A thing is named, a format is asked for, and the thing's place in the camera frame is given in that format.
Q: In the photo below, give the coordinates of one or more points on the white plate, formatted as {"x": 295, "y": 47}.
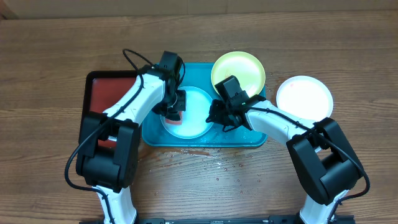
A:
{"x": 305, "y": 97}

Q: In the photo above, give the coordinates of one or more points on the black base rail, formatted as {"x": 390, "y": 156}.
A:
{"x": 217, "y": 220}

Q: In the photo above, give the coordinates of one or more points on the teal plastic tray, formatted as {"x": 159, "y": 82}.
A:
{"x": 199, "y": 75}

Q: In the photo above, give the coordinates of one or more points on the light blue plate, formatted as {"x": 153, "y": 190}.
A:
{"x": 193, "y": 123}

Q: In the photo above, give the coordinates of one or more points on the yellow-green plate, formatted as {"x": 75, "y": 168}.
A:
{"x": 245, "y": 67}

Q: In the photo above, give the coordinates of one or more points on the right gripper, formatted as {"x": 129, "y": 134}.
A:
{"x": 217, "y": 117}

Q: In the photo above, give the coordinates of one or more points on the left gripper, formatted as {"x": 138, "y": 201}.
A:
{"x": 181, "y": 106}

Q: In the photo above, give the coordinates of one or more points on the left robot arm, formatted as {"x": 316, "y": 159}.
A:
{"x": 106, "y": 156}

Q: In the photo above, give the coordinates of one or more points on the black red-lined tray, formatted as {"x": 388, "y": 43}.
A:
{"x": 103, "y": 89}

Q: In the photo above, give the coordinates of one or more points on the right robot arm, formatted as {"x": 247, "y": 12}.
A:
{"x": 326, "y": 165}

